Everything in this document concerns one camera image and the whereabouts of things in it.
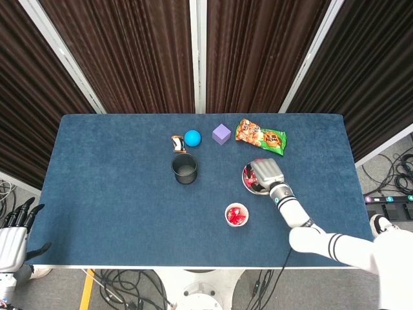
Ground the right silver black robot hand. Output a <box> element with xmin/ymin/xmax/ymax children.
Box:
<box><xmin>247</xmin><ymin>158</ymin><xmax>285</xmax><ymax>191</ymax></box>

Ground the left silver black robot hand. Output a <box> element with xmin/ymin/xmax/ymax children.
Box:
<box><xmin>0</xmin><ymin>196</ymin><xmax>52</xmax><ymax>273</ymax></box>

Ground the white paper cup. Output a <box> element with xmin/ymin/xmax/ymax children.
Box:
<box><xmin>225</xmin><ymin>202</ymin><xmax>250</xmax><ymax>229</ymax></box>

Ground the round steel plate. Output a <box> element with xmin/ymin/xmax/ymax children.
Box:
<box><xmin>241</xmin><ymin>162</ymin><xmax>271</xmax><ymax>196</ymax></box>

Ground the orange green snack bag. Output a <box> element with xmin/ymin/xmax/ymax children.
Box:
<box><xmin>234</xmin><ymin>118</ymin><xmax>287</xmax><ymax>157</ymax></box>

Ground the purple cube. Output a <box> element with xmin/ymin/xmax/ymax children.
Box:
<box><xmin>212</xmin><ymin>123</ymin><xmax>232</xmax><ymax>145</ymax></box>

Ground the blue ball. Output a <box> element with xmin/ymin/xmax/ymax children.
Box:
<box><xmin>184</xmin><ymin>129</ymin><xmax>202</xmax><ymax>148</ymax></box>

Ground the black mesh pen holder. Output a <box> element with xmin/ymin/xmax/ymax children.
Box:
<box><xmin>170</xmin><ymin>152</ymin><xmax>198</xmax><ymax>185</ymax></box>

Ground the yellow floor tape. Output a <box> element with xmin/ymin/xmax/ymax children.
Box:
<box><xmin>79</xmin><ymin>269</ymin><xmax>96</xmax><ymax>310</ymax></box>

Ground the blue fabric table cover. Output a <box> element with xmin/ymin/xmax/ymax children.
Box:
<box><xmin>24</xmin><ymin>112</ymin><xmax>377</xmax><ymax>267</ymax></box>

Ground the brown pleated partition screen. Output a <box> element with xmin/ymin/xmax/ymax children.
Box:
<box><xmin>0</xmin><ymin>0</ymin><xmax>106</xmax><ymax>191</ymax></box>
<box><xmin>201</xmin><ymin>0</ymin><xmax>333</xmax><ymax>114</ymax></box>
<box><xmin>19</xmin><ymin>0</ymin><xmax>203</xmax><ymax>114</ymax></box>
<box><xmin>279</xmin><ymin>0</ymin><xmax>413</xmax><ymax>167</ymax></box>

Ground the white black sneaker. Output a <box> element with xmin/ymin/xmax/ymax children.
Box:
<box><xmin>369</xmin><ymin>214</ymin><xmax>403</xmax><ymax>239</ymax></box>

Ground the black foot pedal strip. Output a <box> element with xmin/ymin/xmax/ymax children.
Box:
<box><xmin>363</xmin><ymin>193</ymin><xmax>413</xmax><ymax>220</ymax></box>

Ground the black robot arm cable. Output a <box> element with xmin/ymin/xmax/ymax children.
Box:
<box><xmin>250</xmin><ymin>248</ymin><xmax>293</xmax><ymax>310</ymax></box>

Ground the white table frame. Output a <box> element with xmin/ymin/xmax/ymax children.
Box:
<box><xmin>30</xmin><ymin>263</ymin><xmax>356</xmax><ymax>271</ymax></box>

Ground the black floor cable bundle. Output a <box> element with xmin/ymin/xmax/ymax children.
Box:
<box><xmin>96</xmin><ymin>269</ymin><xmax>172</xmax><ymax>310</ymax></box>
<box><xmin>361</xmin><ymin>151</ymin><xmax>413</xmax><ymax>194</ymax></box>

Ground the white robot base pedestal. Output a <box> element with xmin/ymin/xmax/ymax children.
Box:
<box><xmin>154</xmin><ymin>268</ymin><xmax>246</xmax><ymax>310</ymax></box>

